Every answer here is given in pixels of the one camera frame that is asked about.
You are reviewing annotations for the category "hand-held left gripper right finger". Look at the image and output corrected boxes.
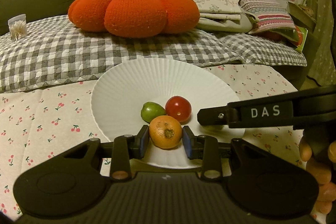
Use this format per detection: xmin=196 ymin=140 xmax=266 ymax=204
xmin=182 ymin=125 xmax=266 ymax=180

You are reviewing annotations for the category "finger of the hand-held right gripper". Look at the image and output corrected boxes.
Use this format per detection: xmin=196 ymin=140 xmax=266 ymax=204
xmin=197 ymin=105 xmax=240 ymax=128

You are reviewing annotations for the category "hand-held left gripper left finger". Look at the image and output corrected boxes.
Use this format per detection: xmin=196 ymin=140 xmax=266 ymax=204
xmin=59 ymin=124 xmax=150 ymax=180

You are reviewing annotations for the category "orange tangerine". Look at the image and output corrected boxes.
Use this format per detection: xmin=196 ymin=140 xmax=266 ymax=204
xmin=149 ymin=115 xmax=182 ymax=149

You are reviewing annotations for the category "green round fruit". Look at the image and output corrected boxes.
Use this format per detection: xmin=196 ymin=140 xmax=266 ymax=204
xmin=141 ymin=101 xmax=167 ymax=124

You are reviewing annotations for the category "red cherry tomato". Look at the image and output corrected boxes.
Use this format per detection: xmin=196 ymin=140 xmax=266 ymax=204
xmin=165 ymin=96 xmax=192 ymax=123

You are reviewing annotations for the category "white ribbed plate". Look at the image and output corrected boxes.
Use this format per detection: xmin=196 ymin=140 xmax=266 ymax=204
xmin=91 ymin=58 xmax=246 ymax=169

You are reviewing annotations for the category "person's right hand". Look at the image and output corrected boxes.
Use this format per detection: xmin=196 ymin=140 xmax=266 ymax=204
xmin=299 ymin=135 xmax=336 ymax=217

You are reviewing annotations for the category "green book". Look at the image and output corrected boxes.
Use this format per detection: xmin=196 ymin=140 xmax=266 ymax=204
xmin=285 ymin=26 xmax=309 ymax=54

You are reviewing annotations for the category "floral curtain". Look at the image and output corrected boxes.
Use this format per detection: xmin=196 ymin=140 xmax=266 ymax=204
xmin=306 ymin=0 xmax=336 ymax=87

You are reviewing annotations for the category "cherry print tablecloth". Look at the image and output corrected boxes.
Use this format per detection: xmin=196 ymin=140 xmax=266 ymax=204
xmin=0 ymin=63 xmax=326 ymax=222

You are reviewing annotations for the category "striped patterned blanket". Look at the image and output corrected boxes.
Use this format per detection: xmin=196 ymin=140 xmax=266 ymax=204
xmin=238 ymin=0 xmax=297 ymax=36

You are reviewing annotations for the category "folded floral cloth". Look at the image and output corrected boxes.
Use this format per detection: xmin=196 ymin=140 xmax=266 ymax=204
xmin=175 ymin=0 xmax=260 ymax=33

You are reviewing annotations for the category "grey checkered blanket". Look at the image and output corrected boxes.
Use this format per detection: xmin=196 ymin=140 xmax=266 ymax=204
xmin=0 ymin=14 xmax=307 ymax=94

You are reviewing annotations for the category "orange knitted pumpkin cushion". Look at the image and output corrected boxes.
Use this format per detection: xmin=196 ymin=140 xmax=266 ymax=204
xmin=68 ymin=0 xmax=200 ymax=38

